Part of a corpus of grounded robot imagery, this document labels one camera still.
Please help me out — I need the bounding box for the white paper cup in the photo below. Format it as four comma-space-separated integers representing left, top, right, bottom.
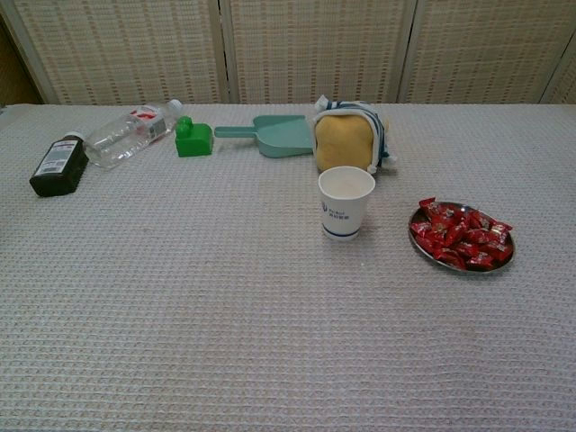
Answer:
318, 165, 376, 242

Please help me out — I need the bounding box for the silver bowl of red candies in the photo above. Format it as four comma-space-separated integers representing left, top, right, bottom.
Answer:
408, 202, 518, 273

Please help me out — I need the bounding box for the teal plastic scoop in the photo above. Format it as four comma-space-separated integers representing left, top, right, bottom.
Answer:
213, 114, 316, 159

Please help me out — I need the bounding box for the yellow striped plush toy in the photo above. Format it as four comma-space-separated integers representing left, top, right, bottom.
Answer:
312, 94, 400, 175

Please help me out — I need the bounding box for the woven beige tablecloth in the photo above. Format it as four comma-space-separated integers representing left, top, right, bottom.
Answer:
0, 103, 576, 432

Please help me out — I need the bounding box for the green toy block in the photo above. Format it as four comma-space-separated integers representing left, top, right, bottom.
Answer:
175, 115, 215, 158

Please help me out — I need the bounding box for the woven folding screen panel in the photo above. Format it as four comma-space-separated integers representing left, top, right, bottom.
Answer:
395, 0, 576, 105
0, 0, 230, 107
218, 0, 418, 105
539, 42, 576, 105

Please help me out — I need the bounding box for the clear plastic water bottle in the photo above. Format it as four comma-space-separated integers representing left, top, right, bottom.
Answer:
84, 98, 185, 171

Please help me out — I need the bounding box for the brown medicine bottle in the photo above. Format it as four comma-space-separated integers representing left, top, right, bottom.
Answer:
29, 130, 91, 198

